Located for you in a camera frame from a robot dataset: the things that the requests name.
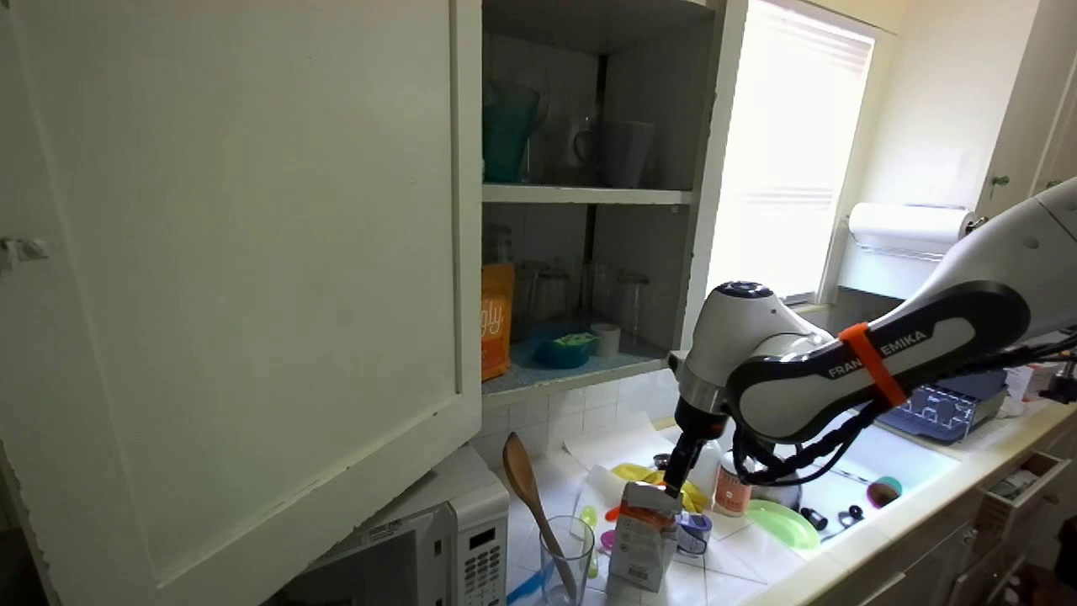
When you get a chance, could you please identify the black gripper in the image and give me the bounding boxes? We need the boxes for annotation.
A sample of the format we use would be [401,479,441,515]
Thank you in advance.
[660,398,732,500]

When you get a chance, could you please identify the white packet with orange band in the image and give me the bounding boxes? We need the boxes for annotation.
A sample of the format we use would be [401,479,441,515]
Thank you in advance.
[606,479,688,597]

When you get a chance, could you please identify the orange food packet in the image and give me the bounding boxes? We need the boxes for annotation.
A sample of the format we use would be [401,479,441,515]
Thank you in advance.
[481,256,520,383]

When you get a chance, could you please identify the white upper cabinet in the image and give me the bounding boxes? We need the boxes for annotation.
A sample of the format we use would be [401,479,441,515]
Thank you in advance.
[451,0,752,398]

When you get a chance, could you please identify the cream lower cabinet drawers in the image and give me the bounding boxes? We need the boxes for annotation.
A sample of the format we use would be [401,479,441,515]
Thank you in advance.
[771,432,1077,606]

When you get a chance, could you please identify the white open cabinet door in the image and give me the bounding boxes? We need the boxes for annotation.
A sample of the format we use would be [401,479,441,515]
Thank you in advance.
[0,0,488,606]

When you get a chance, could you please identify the pink cube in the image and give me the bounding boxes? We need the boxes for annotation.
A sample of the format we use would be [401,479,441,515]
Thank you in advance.
[714,465,754,519]

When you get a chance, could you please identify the small jar with purple lid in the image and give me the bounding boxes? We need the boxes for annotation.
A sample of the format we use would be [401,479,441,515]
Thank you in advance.
[673,510,717,559]

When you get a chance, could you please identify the yellow-green spatula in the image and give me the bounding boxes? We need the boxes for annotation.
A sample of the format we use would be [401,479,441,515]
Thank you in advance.
[571,500,606,542]

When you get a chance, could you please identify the clear drinking glass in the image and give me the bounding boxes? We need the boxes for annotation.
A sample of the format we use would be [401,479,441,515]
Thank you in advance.
[538,515,603,606]

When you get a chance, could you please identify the small white cup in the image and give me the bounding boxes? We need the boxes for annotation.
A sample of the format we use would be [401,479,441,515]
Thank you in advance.
[590,319,626,361]

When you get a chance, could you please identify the wooden spoon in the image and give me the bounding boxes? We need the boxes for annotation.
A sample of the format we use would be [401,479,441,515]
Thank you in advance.
[497,426,583,606]

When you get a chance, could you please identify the blue bowl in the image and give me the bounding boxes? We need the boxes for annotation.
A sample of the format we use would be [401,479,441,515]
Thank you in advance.
[524,326,603,374]

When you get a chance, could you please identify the teal and pink ball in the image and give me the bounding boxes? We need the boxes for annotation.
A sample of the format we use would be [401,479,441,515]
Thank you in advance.
[864,471,910,510]

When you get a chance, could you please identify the white microwave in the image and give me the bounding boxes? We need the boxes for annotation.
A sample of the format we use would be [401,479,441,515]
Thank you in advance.
[365,447,515,606]

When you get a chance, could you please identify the white paper sheet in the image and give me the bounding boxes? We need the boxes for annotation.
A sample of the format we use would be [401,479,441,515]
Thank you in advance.
[806,420,963,521]

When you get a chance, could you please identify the blue patterned box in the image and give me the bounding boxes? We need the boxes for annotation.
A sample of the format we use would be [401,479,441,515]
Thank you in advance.
[881,371,1009,447]

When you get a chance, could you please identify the grey tumbler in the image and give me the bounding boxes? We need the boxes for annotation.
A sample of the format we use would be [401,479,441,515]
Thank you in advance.
[603,115,660,189]

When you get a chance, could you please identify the white paper towel roll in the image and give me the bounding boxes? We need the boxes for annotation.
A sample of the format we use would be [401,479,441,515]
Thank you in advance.
[846,197,976,244]

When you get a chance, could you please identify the clear glass mug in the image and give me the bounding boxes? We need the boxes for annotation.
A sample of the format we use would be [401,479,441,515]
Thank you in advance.
[544,96,606,186]

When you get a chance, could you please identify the white window blind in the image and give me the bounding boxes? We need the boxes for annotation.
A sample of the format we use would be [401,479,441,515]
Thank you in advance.
[706,0,880,301]

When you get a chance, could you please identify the teal plastic cup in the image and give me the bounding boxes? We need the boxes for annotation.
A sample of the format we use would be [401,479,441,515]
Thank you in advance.
[481,83,544,186]

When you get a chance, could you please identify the white closed cabinets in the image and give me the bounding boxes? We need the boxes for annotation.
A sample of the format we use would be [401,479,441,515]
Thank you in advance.
[972,0,1077,223]

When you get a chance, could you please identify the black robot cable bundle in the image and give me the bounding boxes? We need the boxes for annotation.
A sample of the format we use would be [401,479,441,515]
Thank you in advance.
[732,332,1077,488]

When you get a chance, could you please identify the orange strap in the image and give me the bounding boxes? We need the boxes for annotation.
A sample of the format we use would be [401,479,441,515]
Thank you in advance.
[834,319,911,411]

